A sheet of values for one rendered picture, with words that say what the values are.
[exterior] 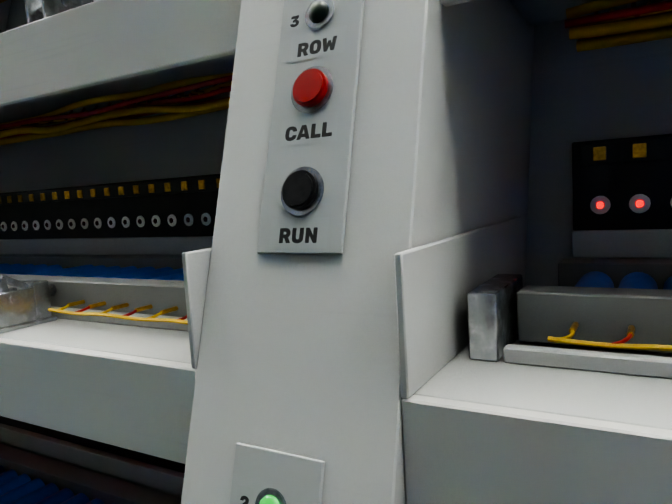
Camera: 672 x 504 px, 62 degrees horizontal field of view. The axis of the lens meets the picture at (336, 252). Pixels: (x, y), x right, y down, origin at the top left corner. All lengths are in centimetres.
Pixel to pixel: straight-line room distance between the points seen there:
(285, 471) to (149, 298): 16
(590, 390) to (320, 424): 9
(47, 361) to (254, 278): 14
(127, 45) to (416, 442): 26
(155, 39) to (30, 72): 11
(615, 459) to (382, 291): 9
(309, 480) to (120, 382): 11
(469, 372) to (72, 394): 20
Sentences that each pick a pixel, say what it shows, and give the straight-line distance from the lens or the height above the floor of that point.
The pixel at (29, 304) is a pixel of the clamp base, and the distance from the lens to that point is 40.
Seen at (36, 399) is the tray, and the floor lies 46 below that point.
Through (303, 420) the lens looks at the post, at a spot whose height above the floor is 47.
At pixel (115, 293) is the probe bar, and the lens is 37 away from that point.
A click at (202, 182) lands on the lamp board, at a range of 50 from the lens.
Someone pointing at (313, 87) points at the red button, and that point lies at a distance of 23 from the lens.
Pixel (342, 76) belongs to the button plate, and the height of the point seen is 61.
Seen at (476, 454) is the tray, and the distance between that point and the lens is 20.
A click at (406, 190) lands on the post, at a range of 21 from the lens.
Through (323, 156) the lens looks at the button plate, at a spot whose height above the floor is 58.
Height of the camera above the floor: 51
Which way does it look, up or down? 8 degrees up
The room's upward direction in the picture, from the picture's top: 5 degrees clockwise
